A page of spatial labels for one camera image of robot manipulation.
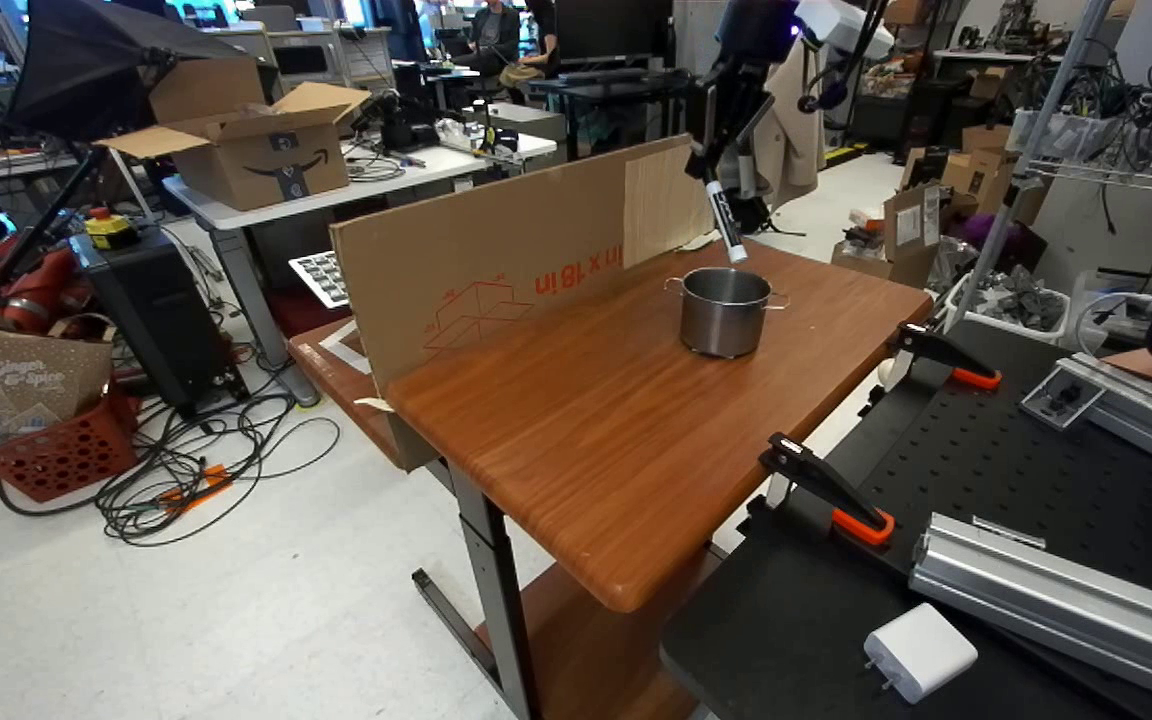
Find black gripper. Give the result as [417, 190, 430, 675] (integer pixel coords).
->
[684, 44, 792, 190]

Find black and white marker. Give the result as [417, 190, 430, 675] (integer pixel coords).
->
[705, 176, 754, 267]

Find stacked brown cardboard boxes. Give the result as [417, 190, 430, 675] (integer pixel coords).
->
[835, 122, 1056, 292]

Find large brown cardboard panel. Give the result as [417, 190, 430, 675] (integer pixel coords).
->
[324, 131, 720, 398]

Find tall silver pole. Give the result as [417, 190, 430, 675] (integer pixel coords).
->
[952, 0, 1118, 318]

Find white work table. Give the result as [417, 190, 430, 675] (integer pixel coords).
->
[155, 140, 499, 409]

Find black perforated mounting board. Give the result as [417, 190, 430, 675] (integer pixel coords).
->
[662, 312, 1152, 720]

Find grey framed black plate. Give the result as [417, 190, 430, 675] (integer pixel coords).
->
[1017, 359, 1114, 435]

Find open Amazon cardboard box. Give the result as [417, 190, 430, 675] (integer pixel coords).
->
[98, 53, 378, 216]

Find black metal table leg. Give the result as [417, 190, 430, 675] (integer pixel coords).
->
[410, 454, 546, 720]

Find white power adapter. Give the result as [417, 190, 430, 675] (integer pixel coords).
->
[862, 599, 986, 708]

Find red yellow emergency stop button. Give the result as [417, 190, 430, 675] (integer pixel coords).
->
[76, 203, 144, 260]

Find black photo umbrella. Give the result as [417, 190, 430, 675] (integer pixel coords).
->
[6, 0, 252, 142]

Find red machine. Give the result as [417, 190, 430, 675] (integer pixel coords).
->
[0, 225, 89, 339]

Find red plastic basket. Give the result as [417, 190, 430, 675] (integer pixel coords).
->
[0, 391, 144, 509]

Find brown paper bag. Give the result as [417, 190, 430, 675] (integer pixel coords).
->
[0, 284, 115, 460]

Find steel pot with handles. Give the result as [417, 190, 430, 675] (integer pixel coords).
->
[666, 265, 788, 362]

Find black clamp with orange handle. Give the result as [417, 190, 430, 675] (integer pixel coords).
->
[897, 318, 1009, 398]
[758, 433, 900, 554]

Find tangled black floor cables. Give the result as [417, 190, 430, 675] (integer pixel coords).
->
[0, 378, 348, 552]

